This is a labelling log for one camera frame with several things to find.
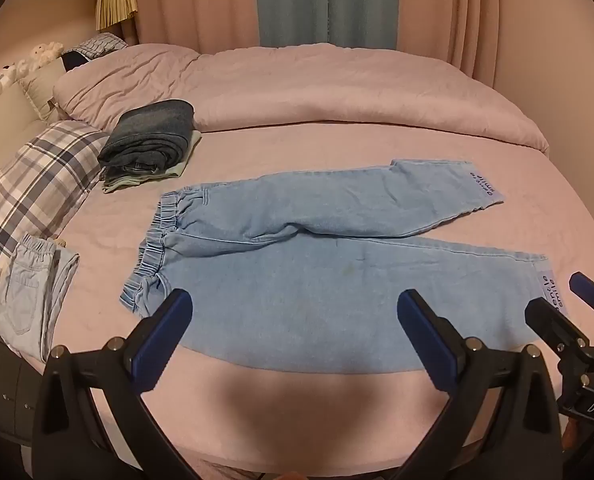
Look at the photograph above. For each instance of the cream cushion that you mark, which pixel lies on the cream cushion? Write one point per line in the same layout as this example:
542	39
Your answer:
39	87

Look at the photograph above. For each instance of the folded pale blue pants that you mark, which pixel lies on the folded pale blue pants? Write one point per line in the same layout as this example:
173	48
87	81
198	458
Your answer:
27	295

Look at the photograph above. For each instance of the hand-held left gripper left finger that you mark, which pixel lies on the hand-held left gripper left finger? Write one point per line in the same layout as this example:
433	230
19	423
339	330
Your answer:
161	341

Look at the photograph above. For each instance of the folded pale green cloth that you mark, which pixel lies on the folded pale green cloth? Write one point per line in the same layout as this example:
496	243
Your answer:
177	165

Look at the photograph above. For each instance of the pink duvet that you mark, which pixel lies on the pink duvet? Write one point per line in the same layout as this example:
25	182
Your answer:
302	90

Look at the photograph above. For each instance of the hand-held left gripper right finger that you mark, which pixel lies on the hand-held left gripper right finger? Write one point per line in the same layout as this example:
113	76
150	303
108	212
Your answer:
428	341

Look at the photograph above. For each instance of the striped grey pillow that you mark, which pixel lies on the striped grey pillow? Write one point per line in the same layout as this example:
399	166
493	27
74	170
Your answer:
97	50

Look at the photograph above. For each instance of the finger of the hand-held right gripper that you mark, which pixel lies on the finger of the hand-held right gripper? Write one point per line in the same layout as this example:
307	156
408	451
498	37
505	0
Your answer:
591	290
552	321

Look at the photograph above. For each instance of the beige headboard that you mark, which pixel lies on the beige headboard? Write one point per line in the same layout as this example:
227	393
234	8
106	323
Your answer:
2	135

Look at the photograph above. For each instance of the dark bedside drawer cabinet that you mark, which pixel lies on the dark bedside drawer cabinet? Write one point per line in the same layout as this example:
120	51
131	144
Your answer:
7	385

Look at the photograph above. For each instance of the light blue denim pants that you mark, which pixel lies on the light blue denim pants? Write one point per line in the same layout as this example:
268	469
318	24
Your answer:
302	300

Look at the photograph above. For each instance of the folded dark denim pants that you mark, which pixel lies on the folded dark denim pants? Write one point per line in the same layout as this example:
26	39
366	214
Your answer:
144	137

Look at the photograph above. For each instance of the bed with pink sheet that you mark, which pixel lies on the bed with pink sheet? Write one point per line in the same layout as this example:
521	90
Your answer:
287	410

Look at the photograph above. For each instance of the plaid pillow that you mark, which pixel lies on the plaid pillow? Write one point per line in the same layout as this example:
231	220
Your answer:
32	185

